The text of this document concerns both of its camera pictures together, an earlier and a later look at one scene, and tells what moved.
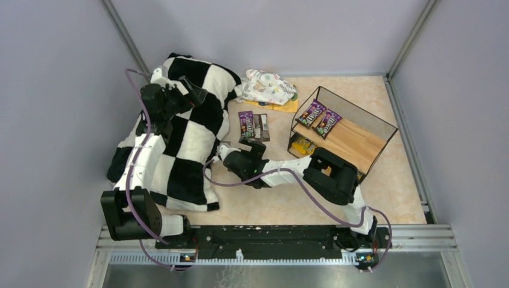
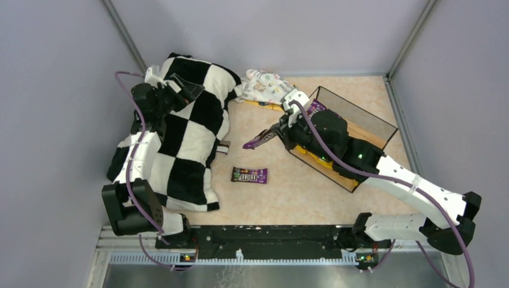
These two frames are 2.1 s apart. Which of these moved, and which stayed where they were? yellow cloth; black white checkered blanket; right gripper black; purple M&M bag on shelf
Moved: right gripper black
Stayed: black white checkered blanket; purple M&M bag on shelf; yellow cloth
